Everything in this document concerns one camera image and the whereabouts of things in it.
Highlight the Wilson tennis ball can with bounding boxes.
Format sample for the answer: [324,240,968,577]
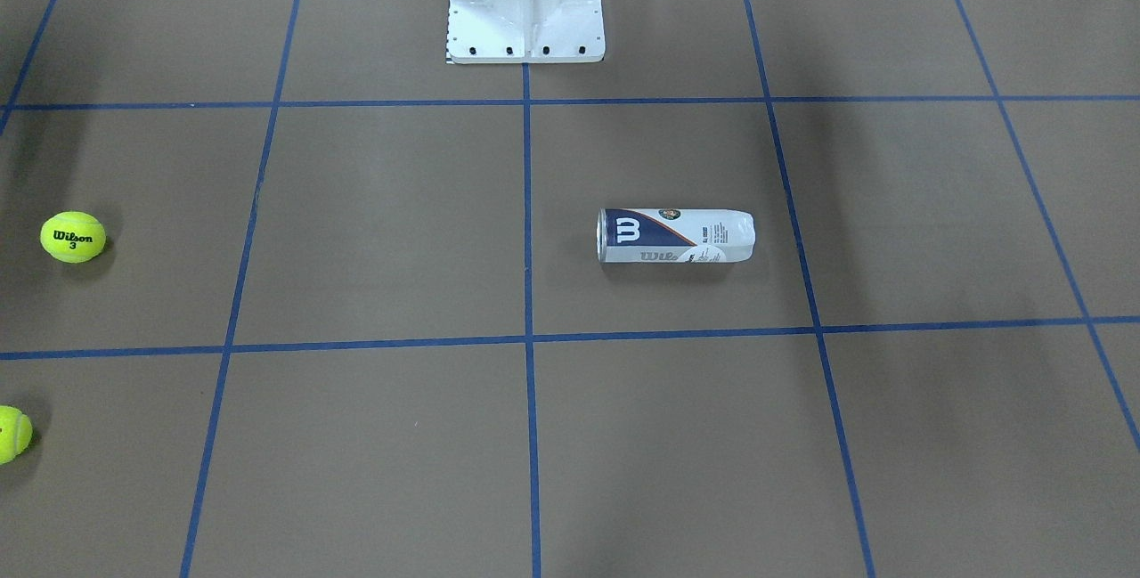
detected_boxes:
[596,207,757,263]

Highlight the yellow Wilson 3 tennis ball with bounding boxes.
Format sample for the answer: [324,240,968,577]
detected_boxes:
[39,210,107,263]

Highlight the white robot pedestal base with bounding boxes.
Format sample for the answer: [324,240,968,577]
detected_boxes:
[445,0,606,64]

